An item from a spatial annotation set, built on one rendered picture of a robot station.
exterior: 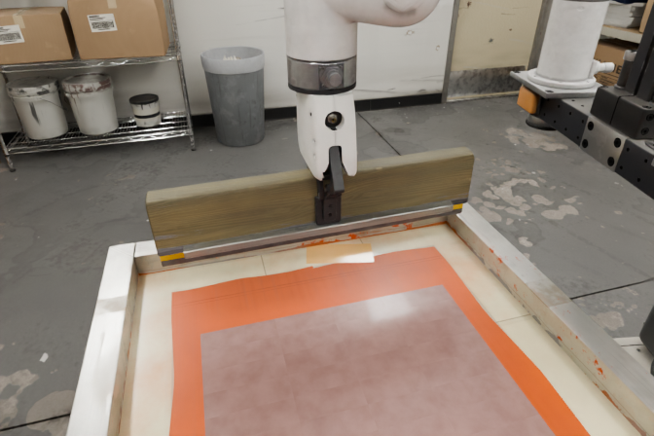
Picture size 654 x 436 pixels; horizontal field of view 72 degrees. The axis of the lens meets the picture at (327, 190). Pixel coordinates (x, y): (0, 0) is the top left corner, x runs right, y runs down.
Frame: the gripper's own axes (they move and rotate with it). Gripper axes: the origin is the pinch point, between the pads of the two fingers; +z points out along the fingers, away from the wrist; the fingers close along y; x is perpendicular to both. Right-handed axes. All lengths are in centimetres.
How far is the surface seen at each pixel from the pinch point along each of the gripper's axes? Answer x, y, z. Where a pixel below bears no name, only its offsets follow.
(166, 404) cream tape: 21.3, -12.7, 14.5
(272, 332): 8.6, -5.9, 14.6
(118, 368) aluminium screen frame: 25.8, -9.3, 11.3
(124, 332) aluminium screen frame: 25.8, -3.8, 11.5
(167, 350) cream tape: 21.3, -5.3, 14.5
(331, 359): 2.6, -12.0, 14.6
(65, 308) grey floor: 83, 121, 109
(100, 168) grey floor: 88, 261, 109
